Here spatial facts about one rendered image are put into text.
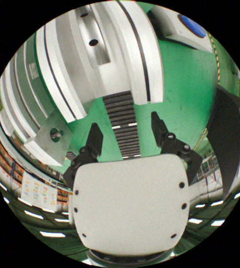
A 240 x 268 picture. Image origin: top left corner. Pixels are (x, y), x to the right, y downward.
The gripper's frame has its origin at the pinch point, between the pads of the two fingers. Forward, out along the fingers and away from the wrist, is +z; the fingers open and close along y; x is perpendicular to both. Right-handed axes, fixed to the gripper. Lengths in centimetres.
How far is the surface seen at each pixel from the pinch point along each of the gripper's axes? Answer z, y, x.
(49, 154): -2.9, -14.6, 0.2
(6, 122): -2.1, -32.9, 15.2
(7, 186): -343, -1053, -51
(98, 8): 1.8, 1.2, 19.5
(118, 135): 4.6, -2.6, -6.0
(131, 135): 4.4, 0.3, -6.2
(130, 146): 3.8, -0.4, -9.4
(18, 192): -308, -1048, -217
